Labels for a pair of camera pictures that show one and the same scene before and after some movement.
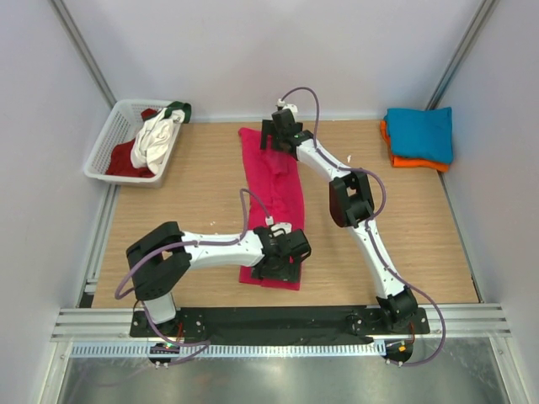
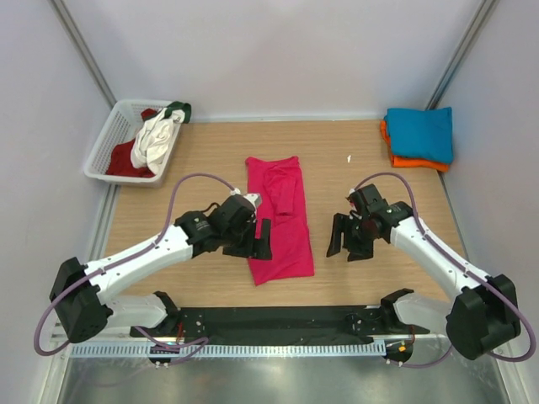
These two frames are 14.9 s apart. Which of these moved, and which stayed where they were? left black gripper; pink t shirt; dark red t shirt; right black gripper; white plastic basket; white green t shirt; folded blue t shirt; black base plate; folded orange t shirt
Moved: right black gripper; pink t shirt; left black gripper
Stayed: black base plate; folded orange t shirt; white green t shirt; white plastic basket; dark red t shirt; folded blue t shirt
